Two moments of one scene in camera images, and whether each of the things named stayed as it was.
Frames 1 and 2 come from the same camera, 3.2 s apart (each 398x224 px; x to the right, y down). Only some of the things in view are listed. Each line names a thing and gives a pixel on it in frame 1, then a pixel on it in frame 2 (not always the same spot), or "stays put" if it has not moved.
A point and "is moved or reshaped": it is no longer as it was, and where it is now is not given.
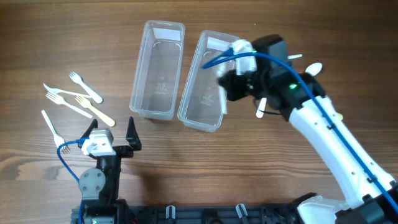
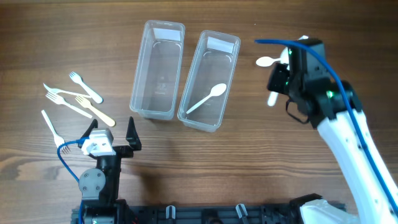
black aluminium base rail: (207, 214) stays put
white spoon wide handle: (261, 107) is moved or reshaped
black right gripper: (236, 86) to (277, 79)
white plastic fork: (61, 101) stays put
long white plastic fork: (58, 140) stays put
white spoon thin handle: (222, 99) to (216, 91)
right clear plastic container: (203, 103) stays put
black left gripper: (121, 150) stays put
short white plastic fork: (76, 78) stays put
